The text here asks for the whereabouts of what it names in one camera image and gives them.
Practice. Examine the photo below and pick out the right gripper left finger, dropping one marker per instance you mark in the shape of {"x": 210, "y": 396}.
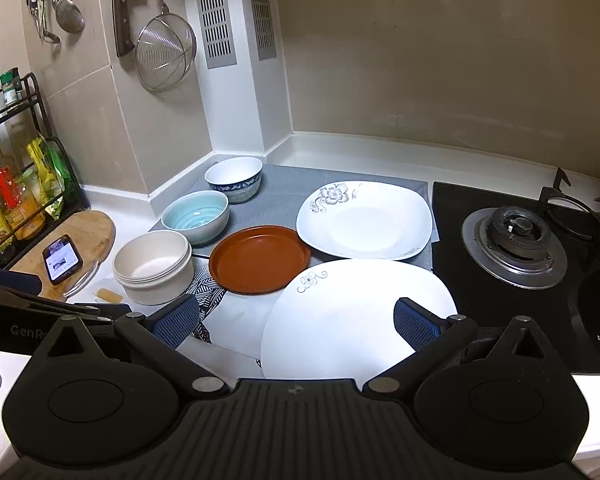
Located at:
{"x": 153, "y": 341}

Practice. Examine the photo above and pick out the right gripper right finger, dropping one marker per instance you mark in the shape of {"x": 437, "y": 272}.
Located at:
{"x": 436, "y": 342}

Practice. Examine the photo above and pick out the cream bowls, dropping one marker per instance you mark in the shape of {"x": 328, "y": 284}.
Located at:
{"x": 155, "y": 268}

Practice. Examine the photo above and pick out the round white floral plate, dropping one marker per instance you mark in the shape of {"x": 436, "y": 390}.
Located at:
{"x": 335, "y": 320}

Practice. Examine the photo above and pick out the brown round plate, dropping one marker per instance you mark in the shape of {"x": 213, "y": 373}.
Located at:
{"x": 258, "y": 260}

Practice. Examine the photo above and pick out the light blue glazed bowl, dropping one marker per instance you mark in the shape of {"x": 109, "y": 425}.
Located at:
{"x": 200, "y": 216}

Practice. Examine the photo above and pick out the square white floral plate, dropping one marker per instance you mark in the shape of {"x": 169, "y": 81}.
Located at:
{"x": 365, "y": 219}

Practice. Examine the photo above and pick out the white bowl blue pattern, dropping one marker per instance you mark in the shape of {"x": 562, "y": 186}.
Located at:
{"x": 238, "y": 178}

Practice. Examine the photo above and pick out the smartphone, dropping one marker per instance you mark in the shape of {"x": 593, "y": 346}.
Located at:
{"x": 61, "y": 259}

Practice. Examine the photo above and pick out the white patterned placemat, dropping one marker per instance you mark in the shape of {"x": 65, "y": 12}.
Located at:
{"x": 230, "y": 321}

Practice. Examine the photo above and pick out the orange sauce bottle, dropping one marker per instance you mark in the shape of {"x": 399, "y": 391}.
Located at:
{"x": 18, "y": 204}

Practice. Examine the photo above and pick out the black gas stove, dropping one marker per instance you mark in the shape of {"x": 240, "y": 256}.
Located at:
{"x": 500, "y": 256}

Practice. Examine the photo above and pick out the wooden cutting board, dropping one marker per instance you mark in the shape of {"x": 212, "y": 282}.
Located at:
{"x": 92, "y": 234}

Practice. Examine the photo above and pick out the black spice rack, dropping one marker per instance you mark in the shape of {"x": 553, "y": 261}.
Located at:
{"x": 12, "y": 249}

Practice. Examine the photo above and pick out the yellow green snack packet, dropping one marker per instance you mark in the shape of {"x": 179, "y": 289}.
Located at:
{"x": 48, "y": 178}

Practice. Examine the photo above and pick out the black pot support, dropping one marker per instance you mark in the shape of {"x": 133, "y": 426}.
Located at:
{"x": 573, "y": 216}

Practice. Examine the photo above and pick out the green cap spice jar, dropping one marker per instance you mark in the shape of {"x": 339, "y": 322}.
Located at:
{"x": 11, "y": 86}

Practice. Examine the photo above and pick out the metal mesh strainer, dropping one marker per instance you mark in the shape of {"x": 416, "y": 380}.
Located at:
{"x": 165, "y": 50}

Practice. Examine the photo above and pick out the hanging metal ladle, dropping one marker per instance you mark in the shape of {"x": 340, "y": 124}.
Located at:
{"x": 68, "y": 16}

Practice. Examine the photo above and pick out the hanging cleaver knife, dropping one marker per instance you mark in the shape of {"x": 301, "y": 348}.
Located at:
{"x": 122, "y": 27}

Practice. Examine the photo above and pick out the left wall vent grille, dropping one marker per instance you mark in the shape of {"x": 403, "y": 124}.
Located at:
{"x": 216, "y": 33}

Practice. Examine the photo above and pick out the wall vent grille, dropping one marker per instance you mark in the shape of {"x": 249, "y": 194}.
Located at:
{"x": 216, "y": 33}
{"x": 264, "y": 29}

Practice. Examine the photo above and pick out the right wall vent grille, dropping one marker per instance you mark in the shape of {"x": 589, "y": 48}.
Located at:
{"x": 264, "y": 29}

